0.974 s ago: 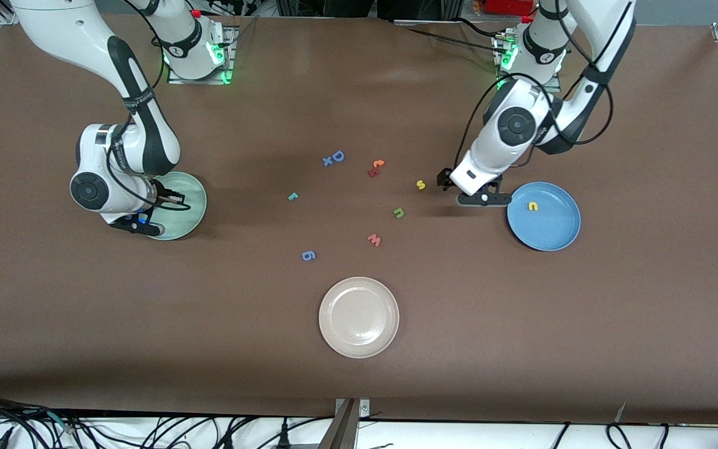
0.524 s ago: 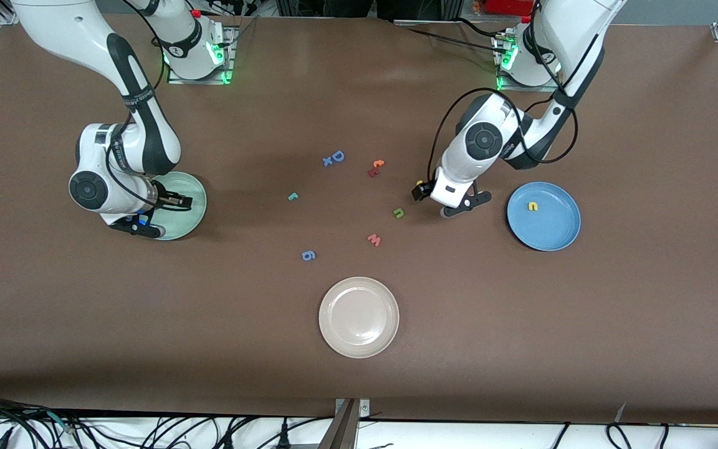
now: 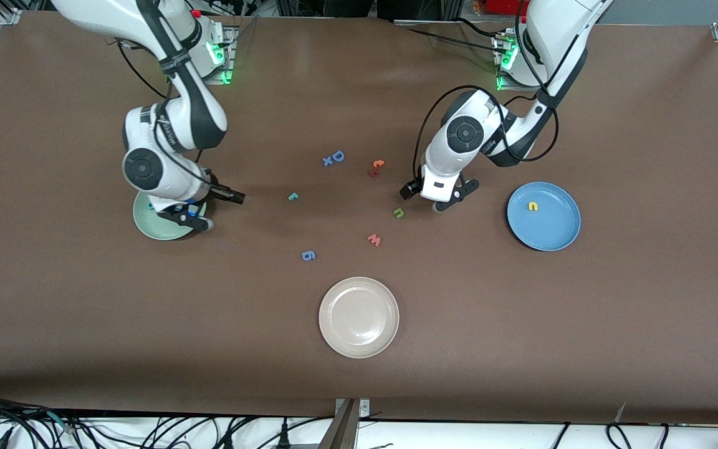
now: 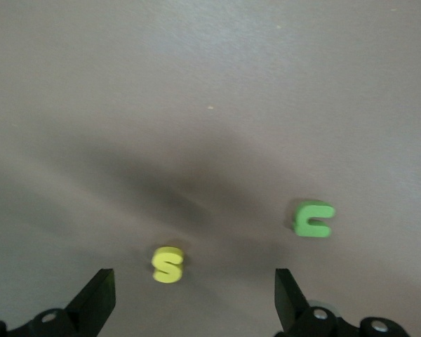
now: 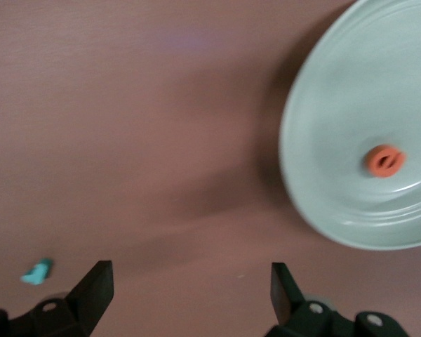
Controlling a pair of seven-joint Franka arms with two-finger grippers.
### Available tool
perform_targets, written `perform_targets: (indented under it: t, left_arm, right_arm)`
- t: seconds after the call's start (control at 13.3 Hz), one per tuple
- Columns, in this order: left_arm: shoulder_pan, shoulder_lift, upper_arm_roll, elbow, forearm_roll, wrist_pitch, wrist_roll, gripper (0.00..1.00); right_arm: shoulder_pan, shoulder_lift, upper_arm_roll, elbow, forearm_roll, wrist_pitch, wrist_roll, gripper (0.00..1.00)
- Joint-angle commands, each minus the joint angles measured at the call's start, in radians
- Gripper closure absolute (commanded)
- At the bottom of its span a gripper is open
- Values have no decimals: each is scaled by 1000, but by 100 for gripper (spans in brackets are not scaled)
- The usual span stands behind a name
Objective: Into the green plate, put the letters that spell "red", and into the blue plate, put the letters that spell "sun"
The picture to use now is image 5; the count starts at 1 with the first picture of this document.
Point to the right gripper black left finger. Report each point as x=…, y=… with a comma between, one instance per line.
x=87, y=302

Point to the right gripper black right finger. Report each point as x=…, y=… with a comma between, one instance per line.
x=291, y=305

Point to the orange foam letter e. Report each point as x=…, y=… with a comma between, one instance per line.
x=372, y=168

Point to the pale green plate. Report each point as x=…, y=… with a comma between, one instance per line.
x=354, y=87

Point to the brown table cover sheet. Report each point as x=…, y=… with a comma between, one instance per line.
x=126, y=105

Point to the teal foam letter r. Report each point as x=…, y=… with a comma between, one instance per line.
x=36, y=274

